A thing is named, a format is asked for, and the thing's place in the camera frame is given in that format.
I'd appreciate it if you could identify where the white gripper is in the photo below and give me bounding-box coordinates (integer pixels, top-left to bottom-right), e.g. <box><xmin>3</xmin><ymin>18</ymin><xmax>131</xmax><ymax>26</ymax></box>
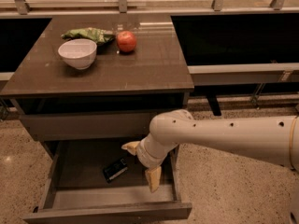
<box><xmin>121</xmin><ymin>134</ymin><xmax>178</xmax><ymax>193</ymax></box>

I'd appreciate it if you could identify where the dark rxbar blueberry wrapper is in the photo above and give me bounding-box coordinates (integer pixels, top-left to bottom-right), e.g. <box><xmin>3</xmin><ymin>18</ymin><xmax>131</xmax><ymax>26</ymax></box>
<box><xmin>103</xmin><ymin>158</ymin><xmax>128</xmax><ymax>183</ymax></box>

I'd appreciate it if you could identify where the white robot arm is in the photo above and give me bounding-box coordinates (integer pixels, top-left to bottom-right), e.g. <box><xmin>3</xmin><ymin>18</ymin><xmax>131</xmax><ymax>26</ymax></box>
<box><xmin>122</xmin><ymin>109</ymin><xmax>299</xmax><ymax>192</ymax></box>

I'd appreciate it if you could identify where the closed top drawer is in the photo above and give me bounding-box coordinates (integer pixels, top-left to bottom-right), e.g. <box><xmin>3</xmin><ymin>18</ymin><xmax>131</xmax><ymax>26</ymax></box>
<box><xmin>21</xmin><ymin>109</ymin><xmax>170</xmax><ymax>142</ymax></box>

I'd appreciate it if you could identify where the open middle drawer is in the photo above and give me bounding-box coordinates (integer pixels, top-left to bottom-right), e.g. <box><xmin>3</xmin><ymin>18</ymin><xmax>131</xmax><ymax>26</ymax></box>
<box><xmin>22</xmin><ymin>138</ymin><xmax>192</xmax><ymax>224</ymax></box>

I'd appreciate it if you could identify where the grey drawer cabinet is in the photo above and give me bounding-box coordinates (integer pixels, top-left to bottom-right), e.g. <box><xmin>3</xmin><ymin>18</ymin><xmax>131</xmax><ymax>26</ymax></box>
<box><xmin>0</xmin><ymin>13</ymin><xmax>195</xmax><ymax>224</ymax></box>

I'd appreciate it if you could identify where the red apple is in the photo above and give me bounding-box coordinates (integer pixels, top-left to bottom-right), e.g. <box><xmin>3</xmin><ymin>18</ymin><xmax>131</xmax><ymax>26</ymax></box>
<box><xmin>117</xmin><ymin>31</ymin><xmax>136</xmax><ymax>52</ymax></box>

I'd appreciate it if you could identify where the white ceramic bowl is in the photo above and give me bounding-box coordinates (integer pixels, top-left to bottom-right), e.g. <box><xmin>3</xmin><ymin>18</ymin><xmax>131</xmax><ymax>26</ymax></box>
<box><xmin>58</xmin><ymin>38</ymin><xmax>97</xmax><ymax>70</ymax></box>

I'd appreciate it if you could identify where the green chip bag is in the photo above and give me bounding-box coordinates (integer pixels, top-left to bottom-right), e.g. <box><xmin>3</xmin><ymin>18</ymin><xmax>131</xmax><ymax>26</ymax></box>
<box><xmin>61</xmin><ymin>27</ymin><xmax>116</xmax><ymax>46</ymax></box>

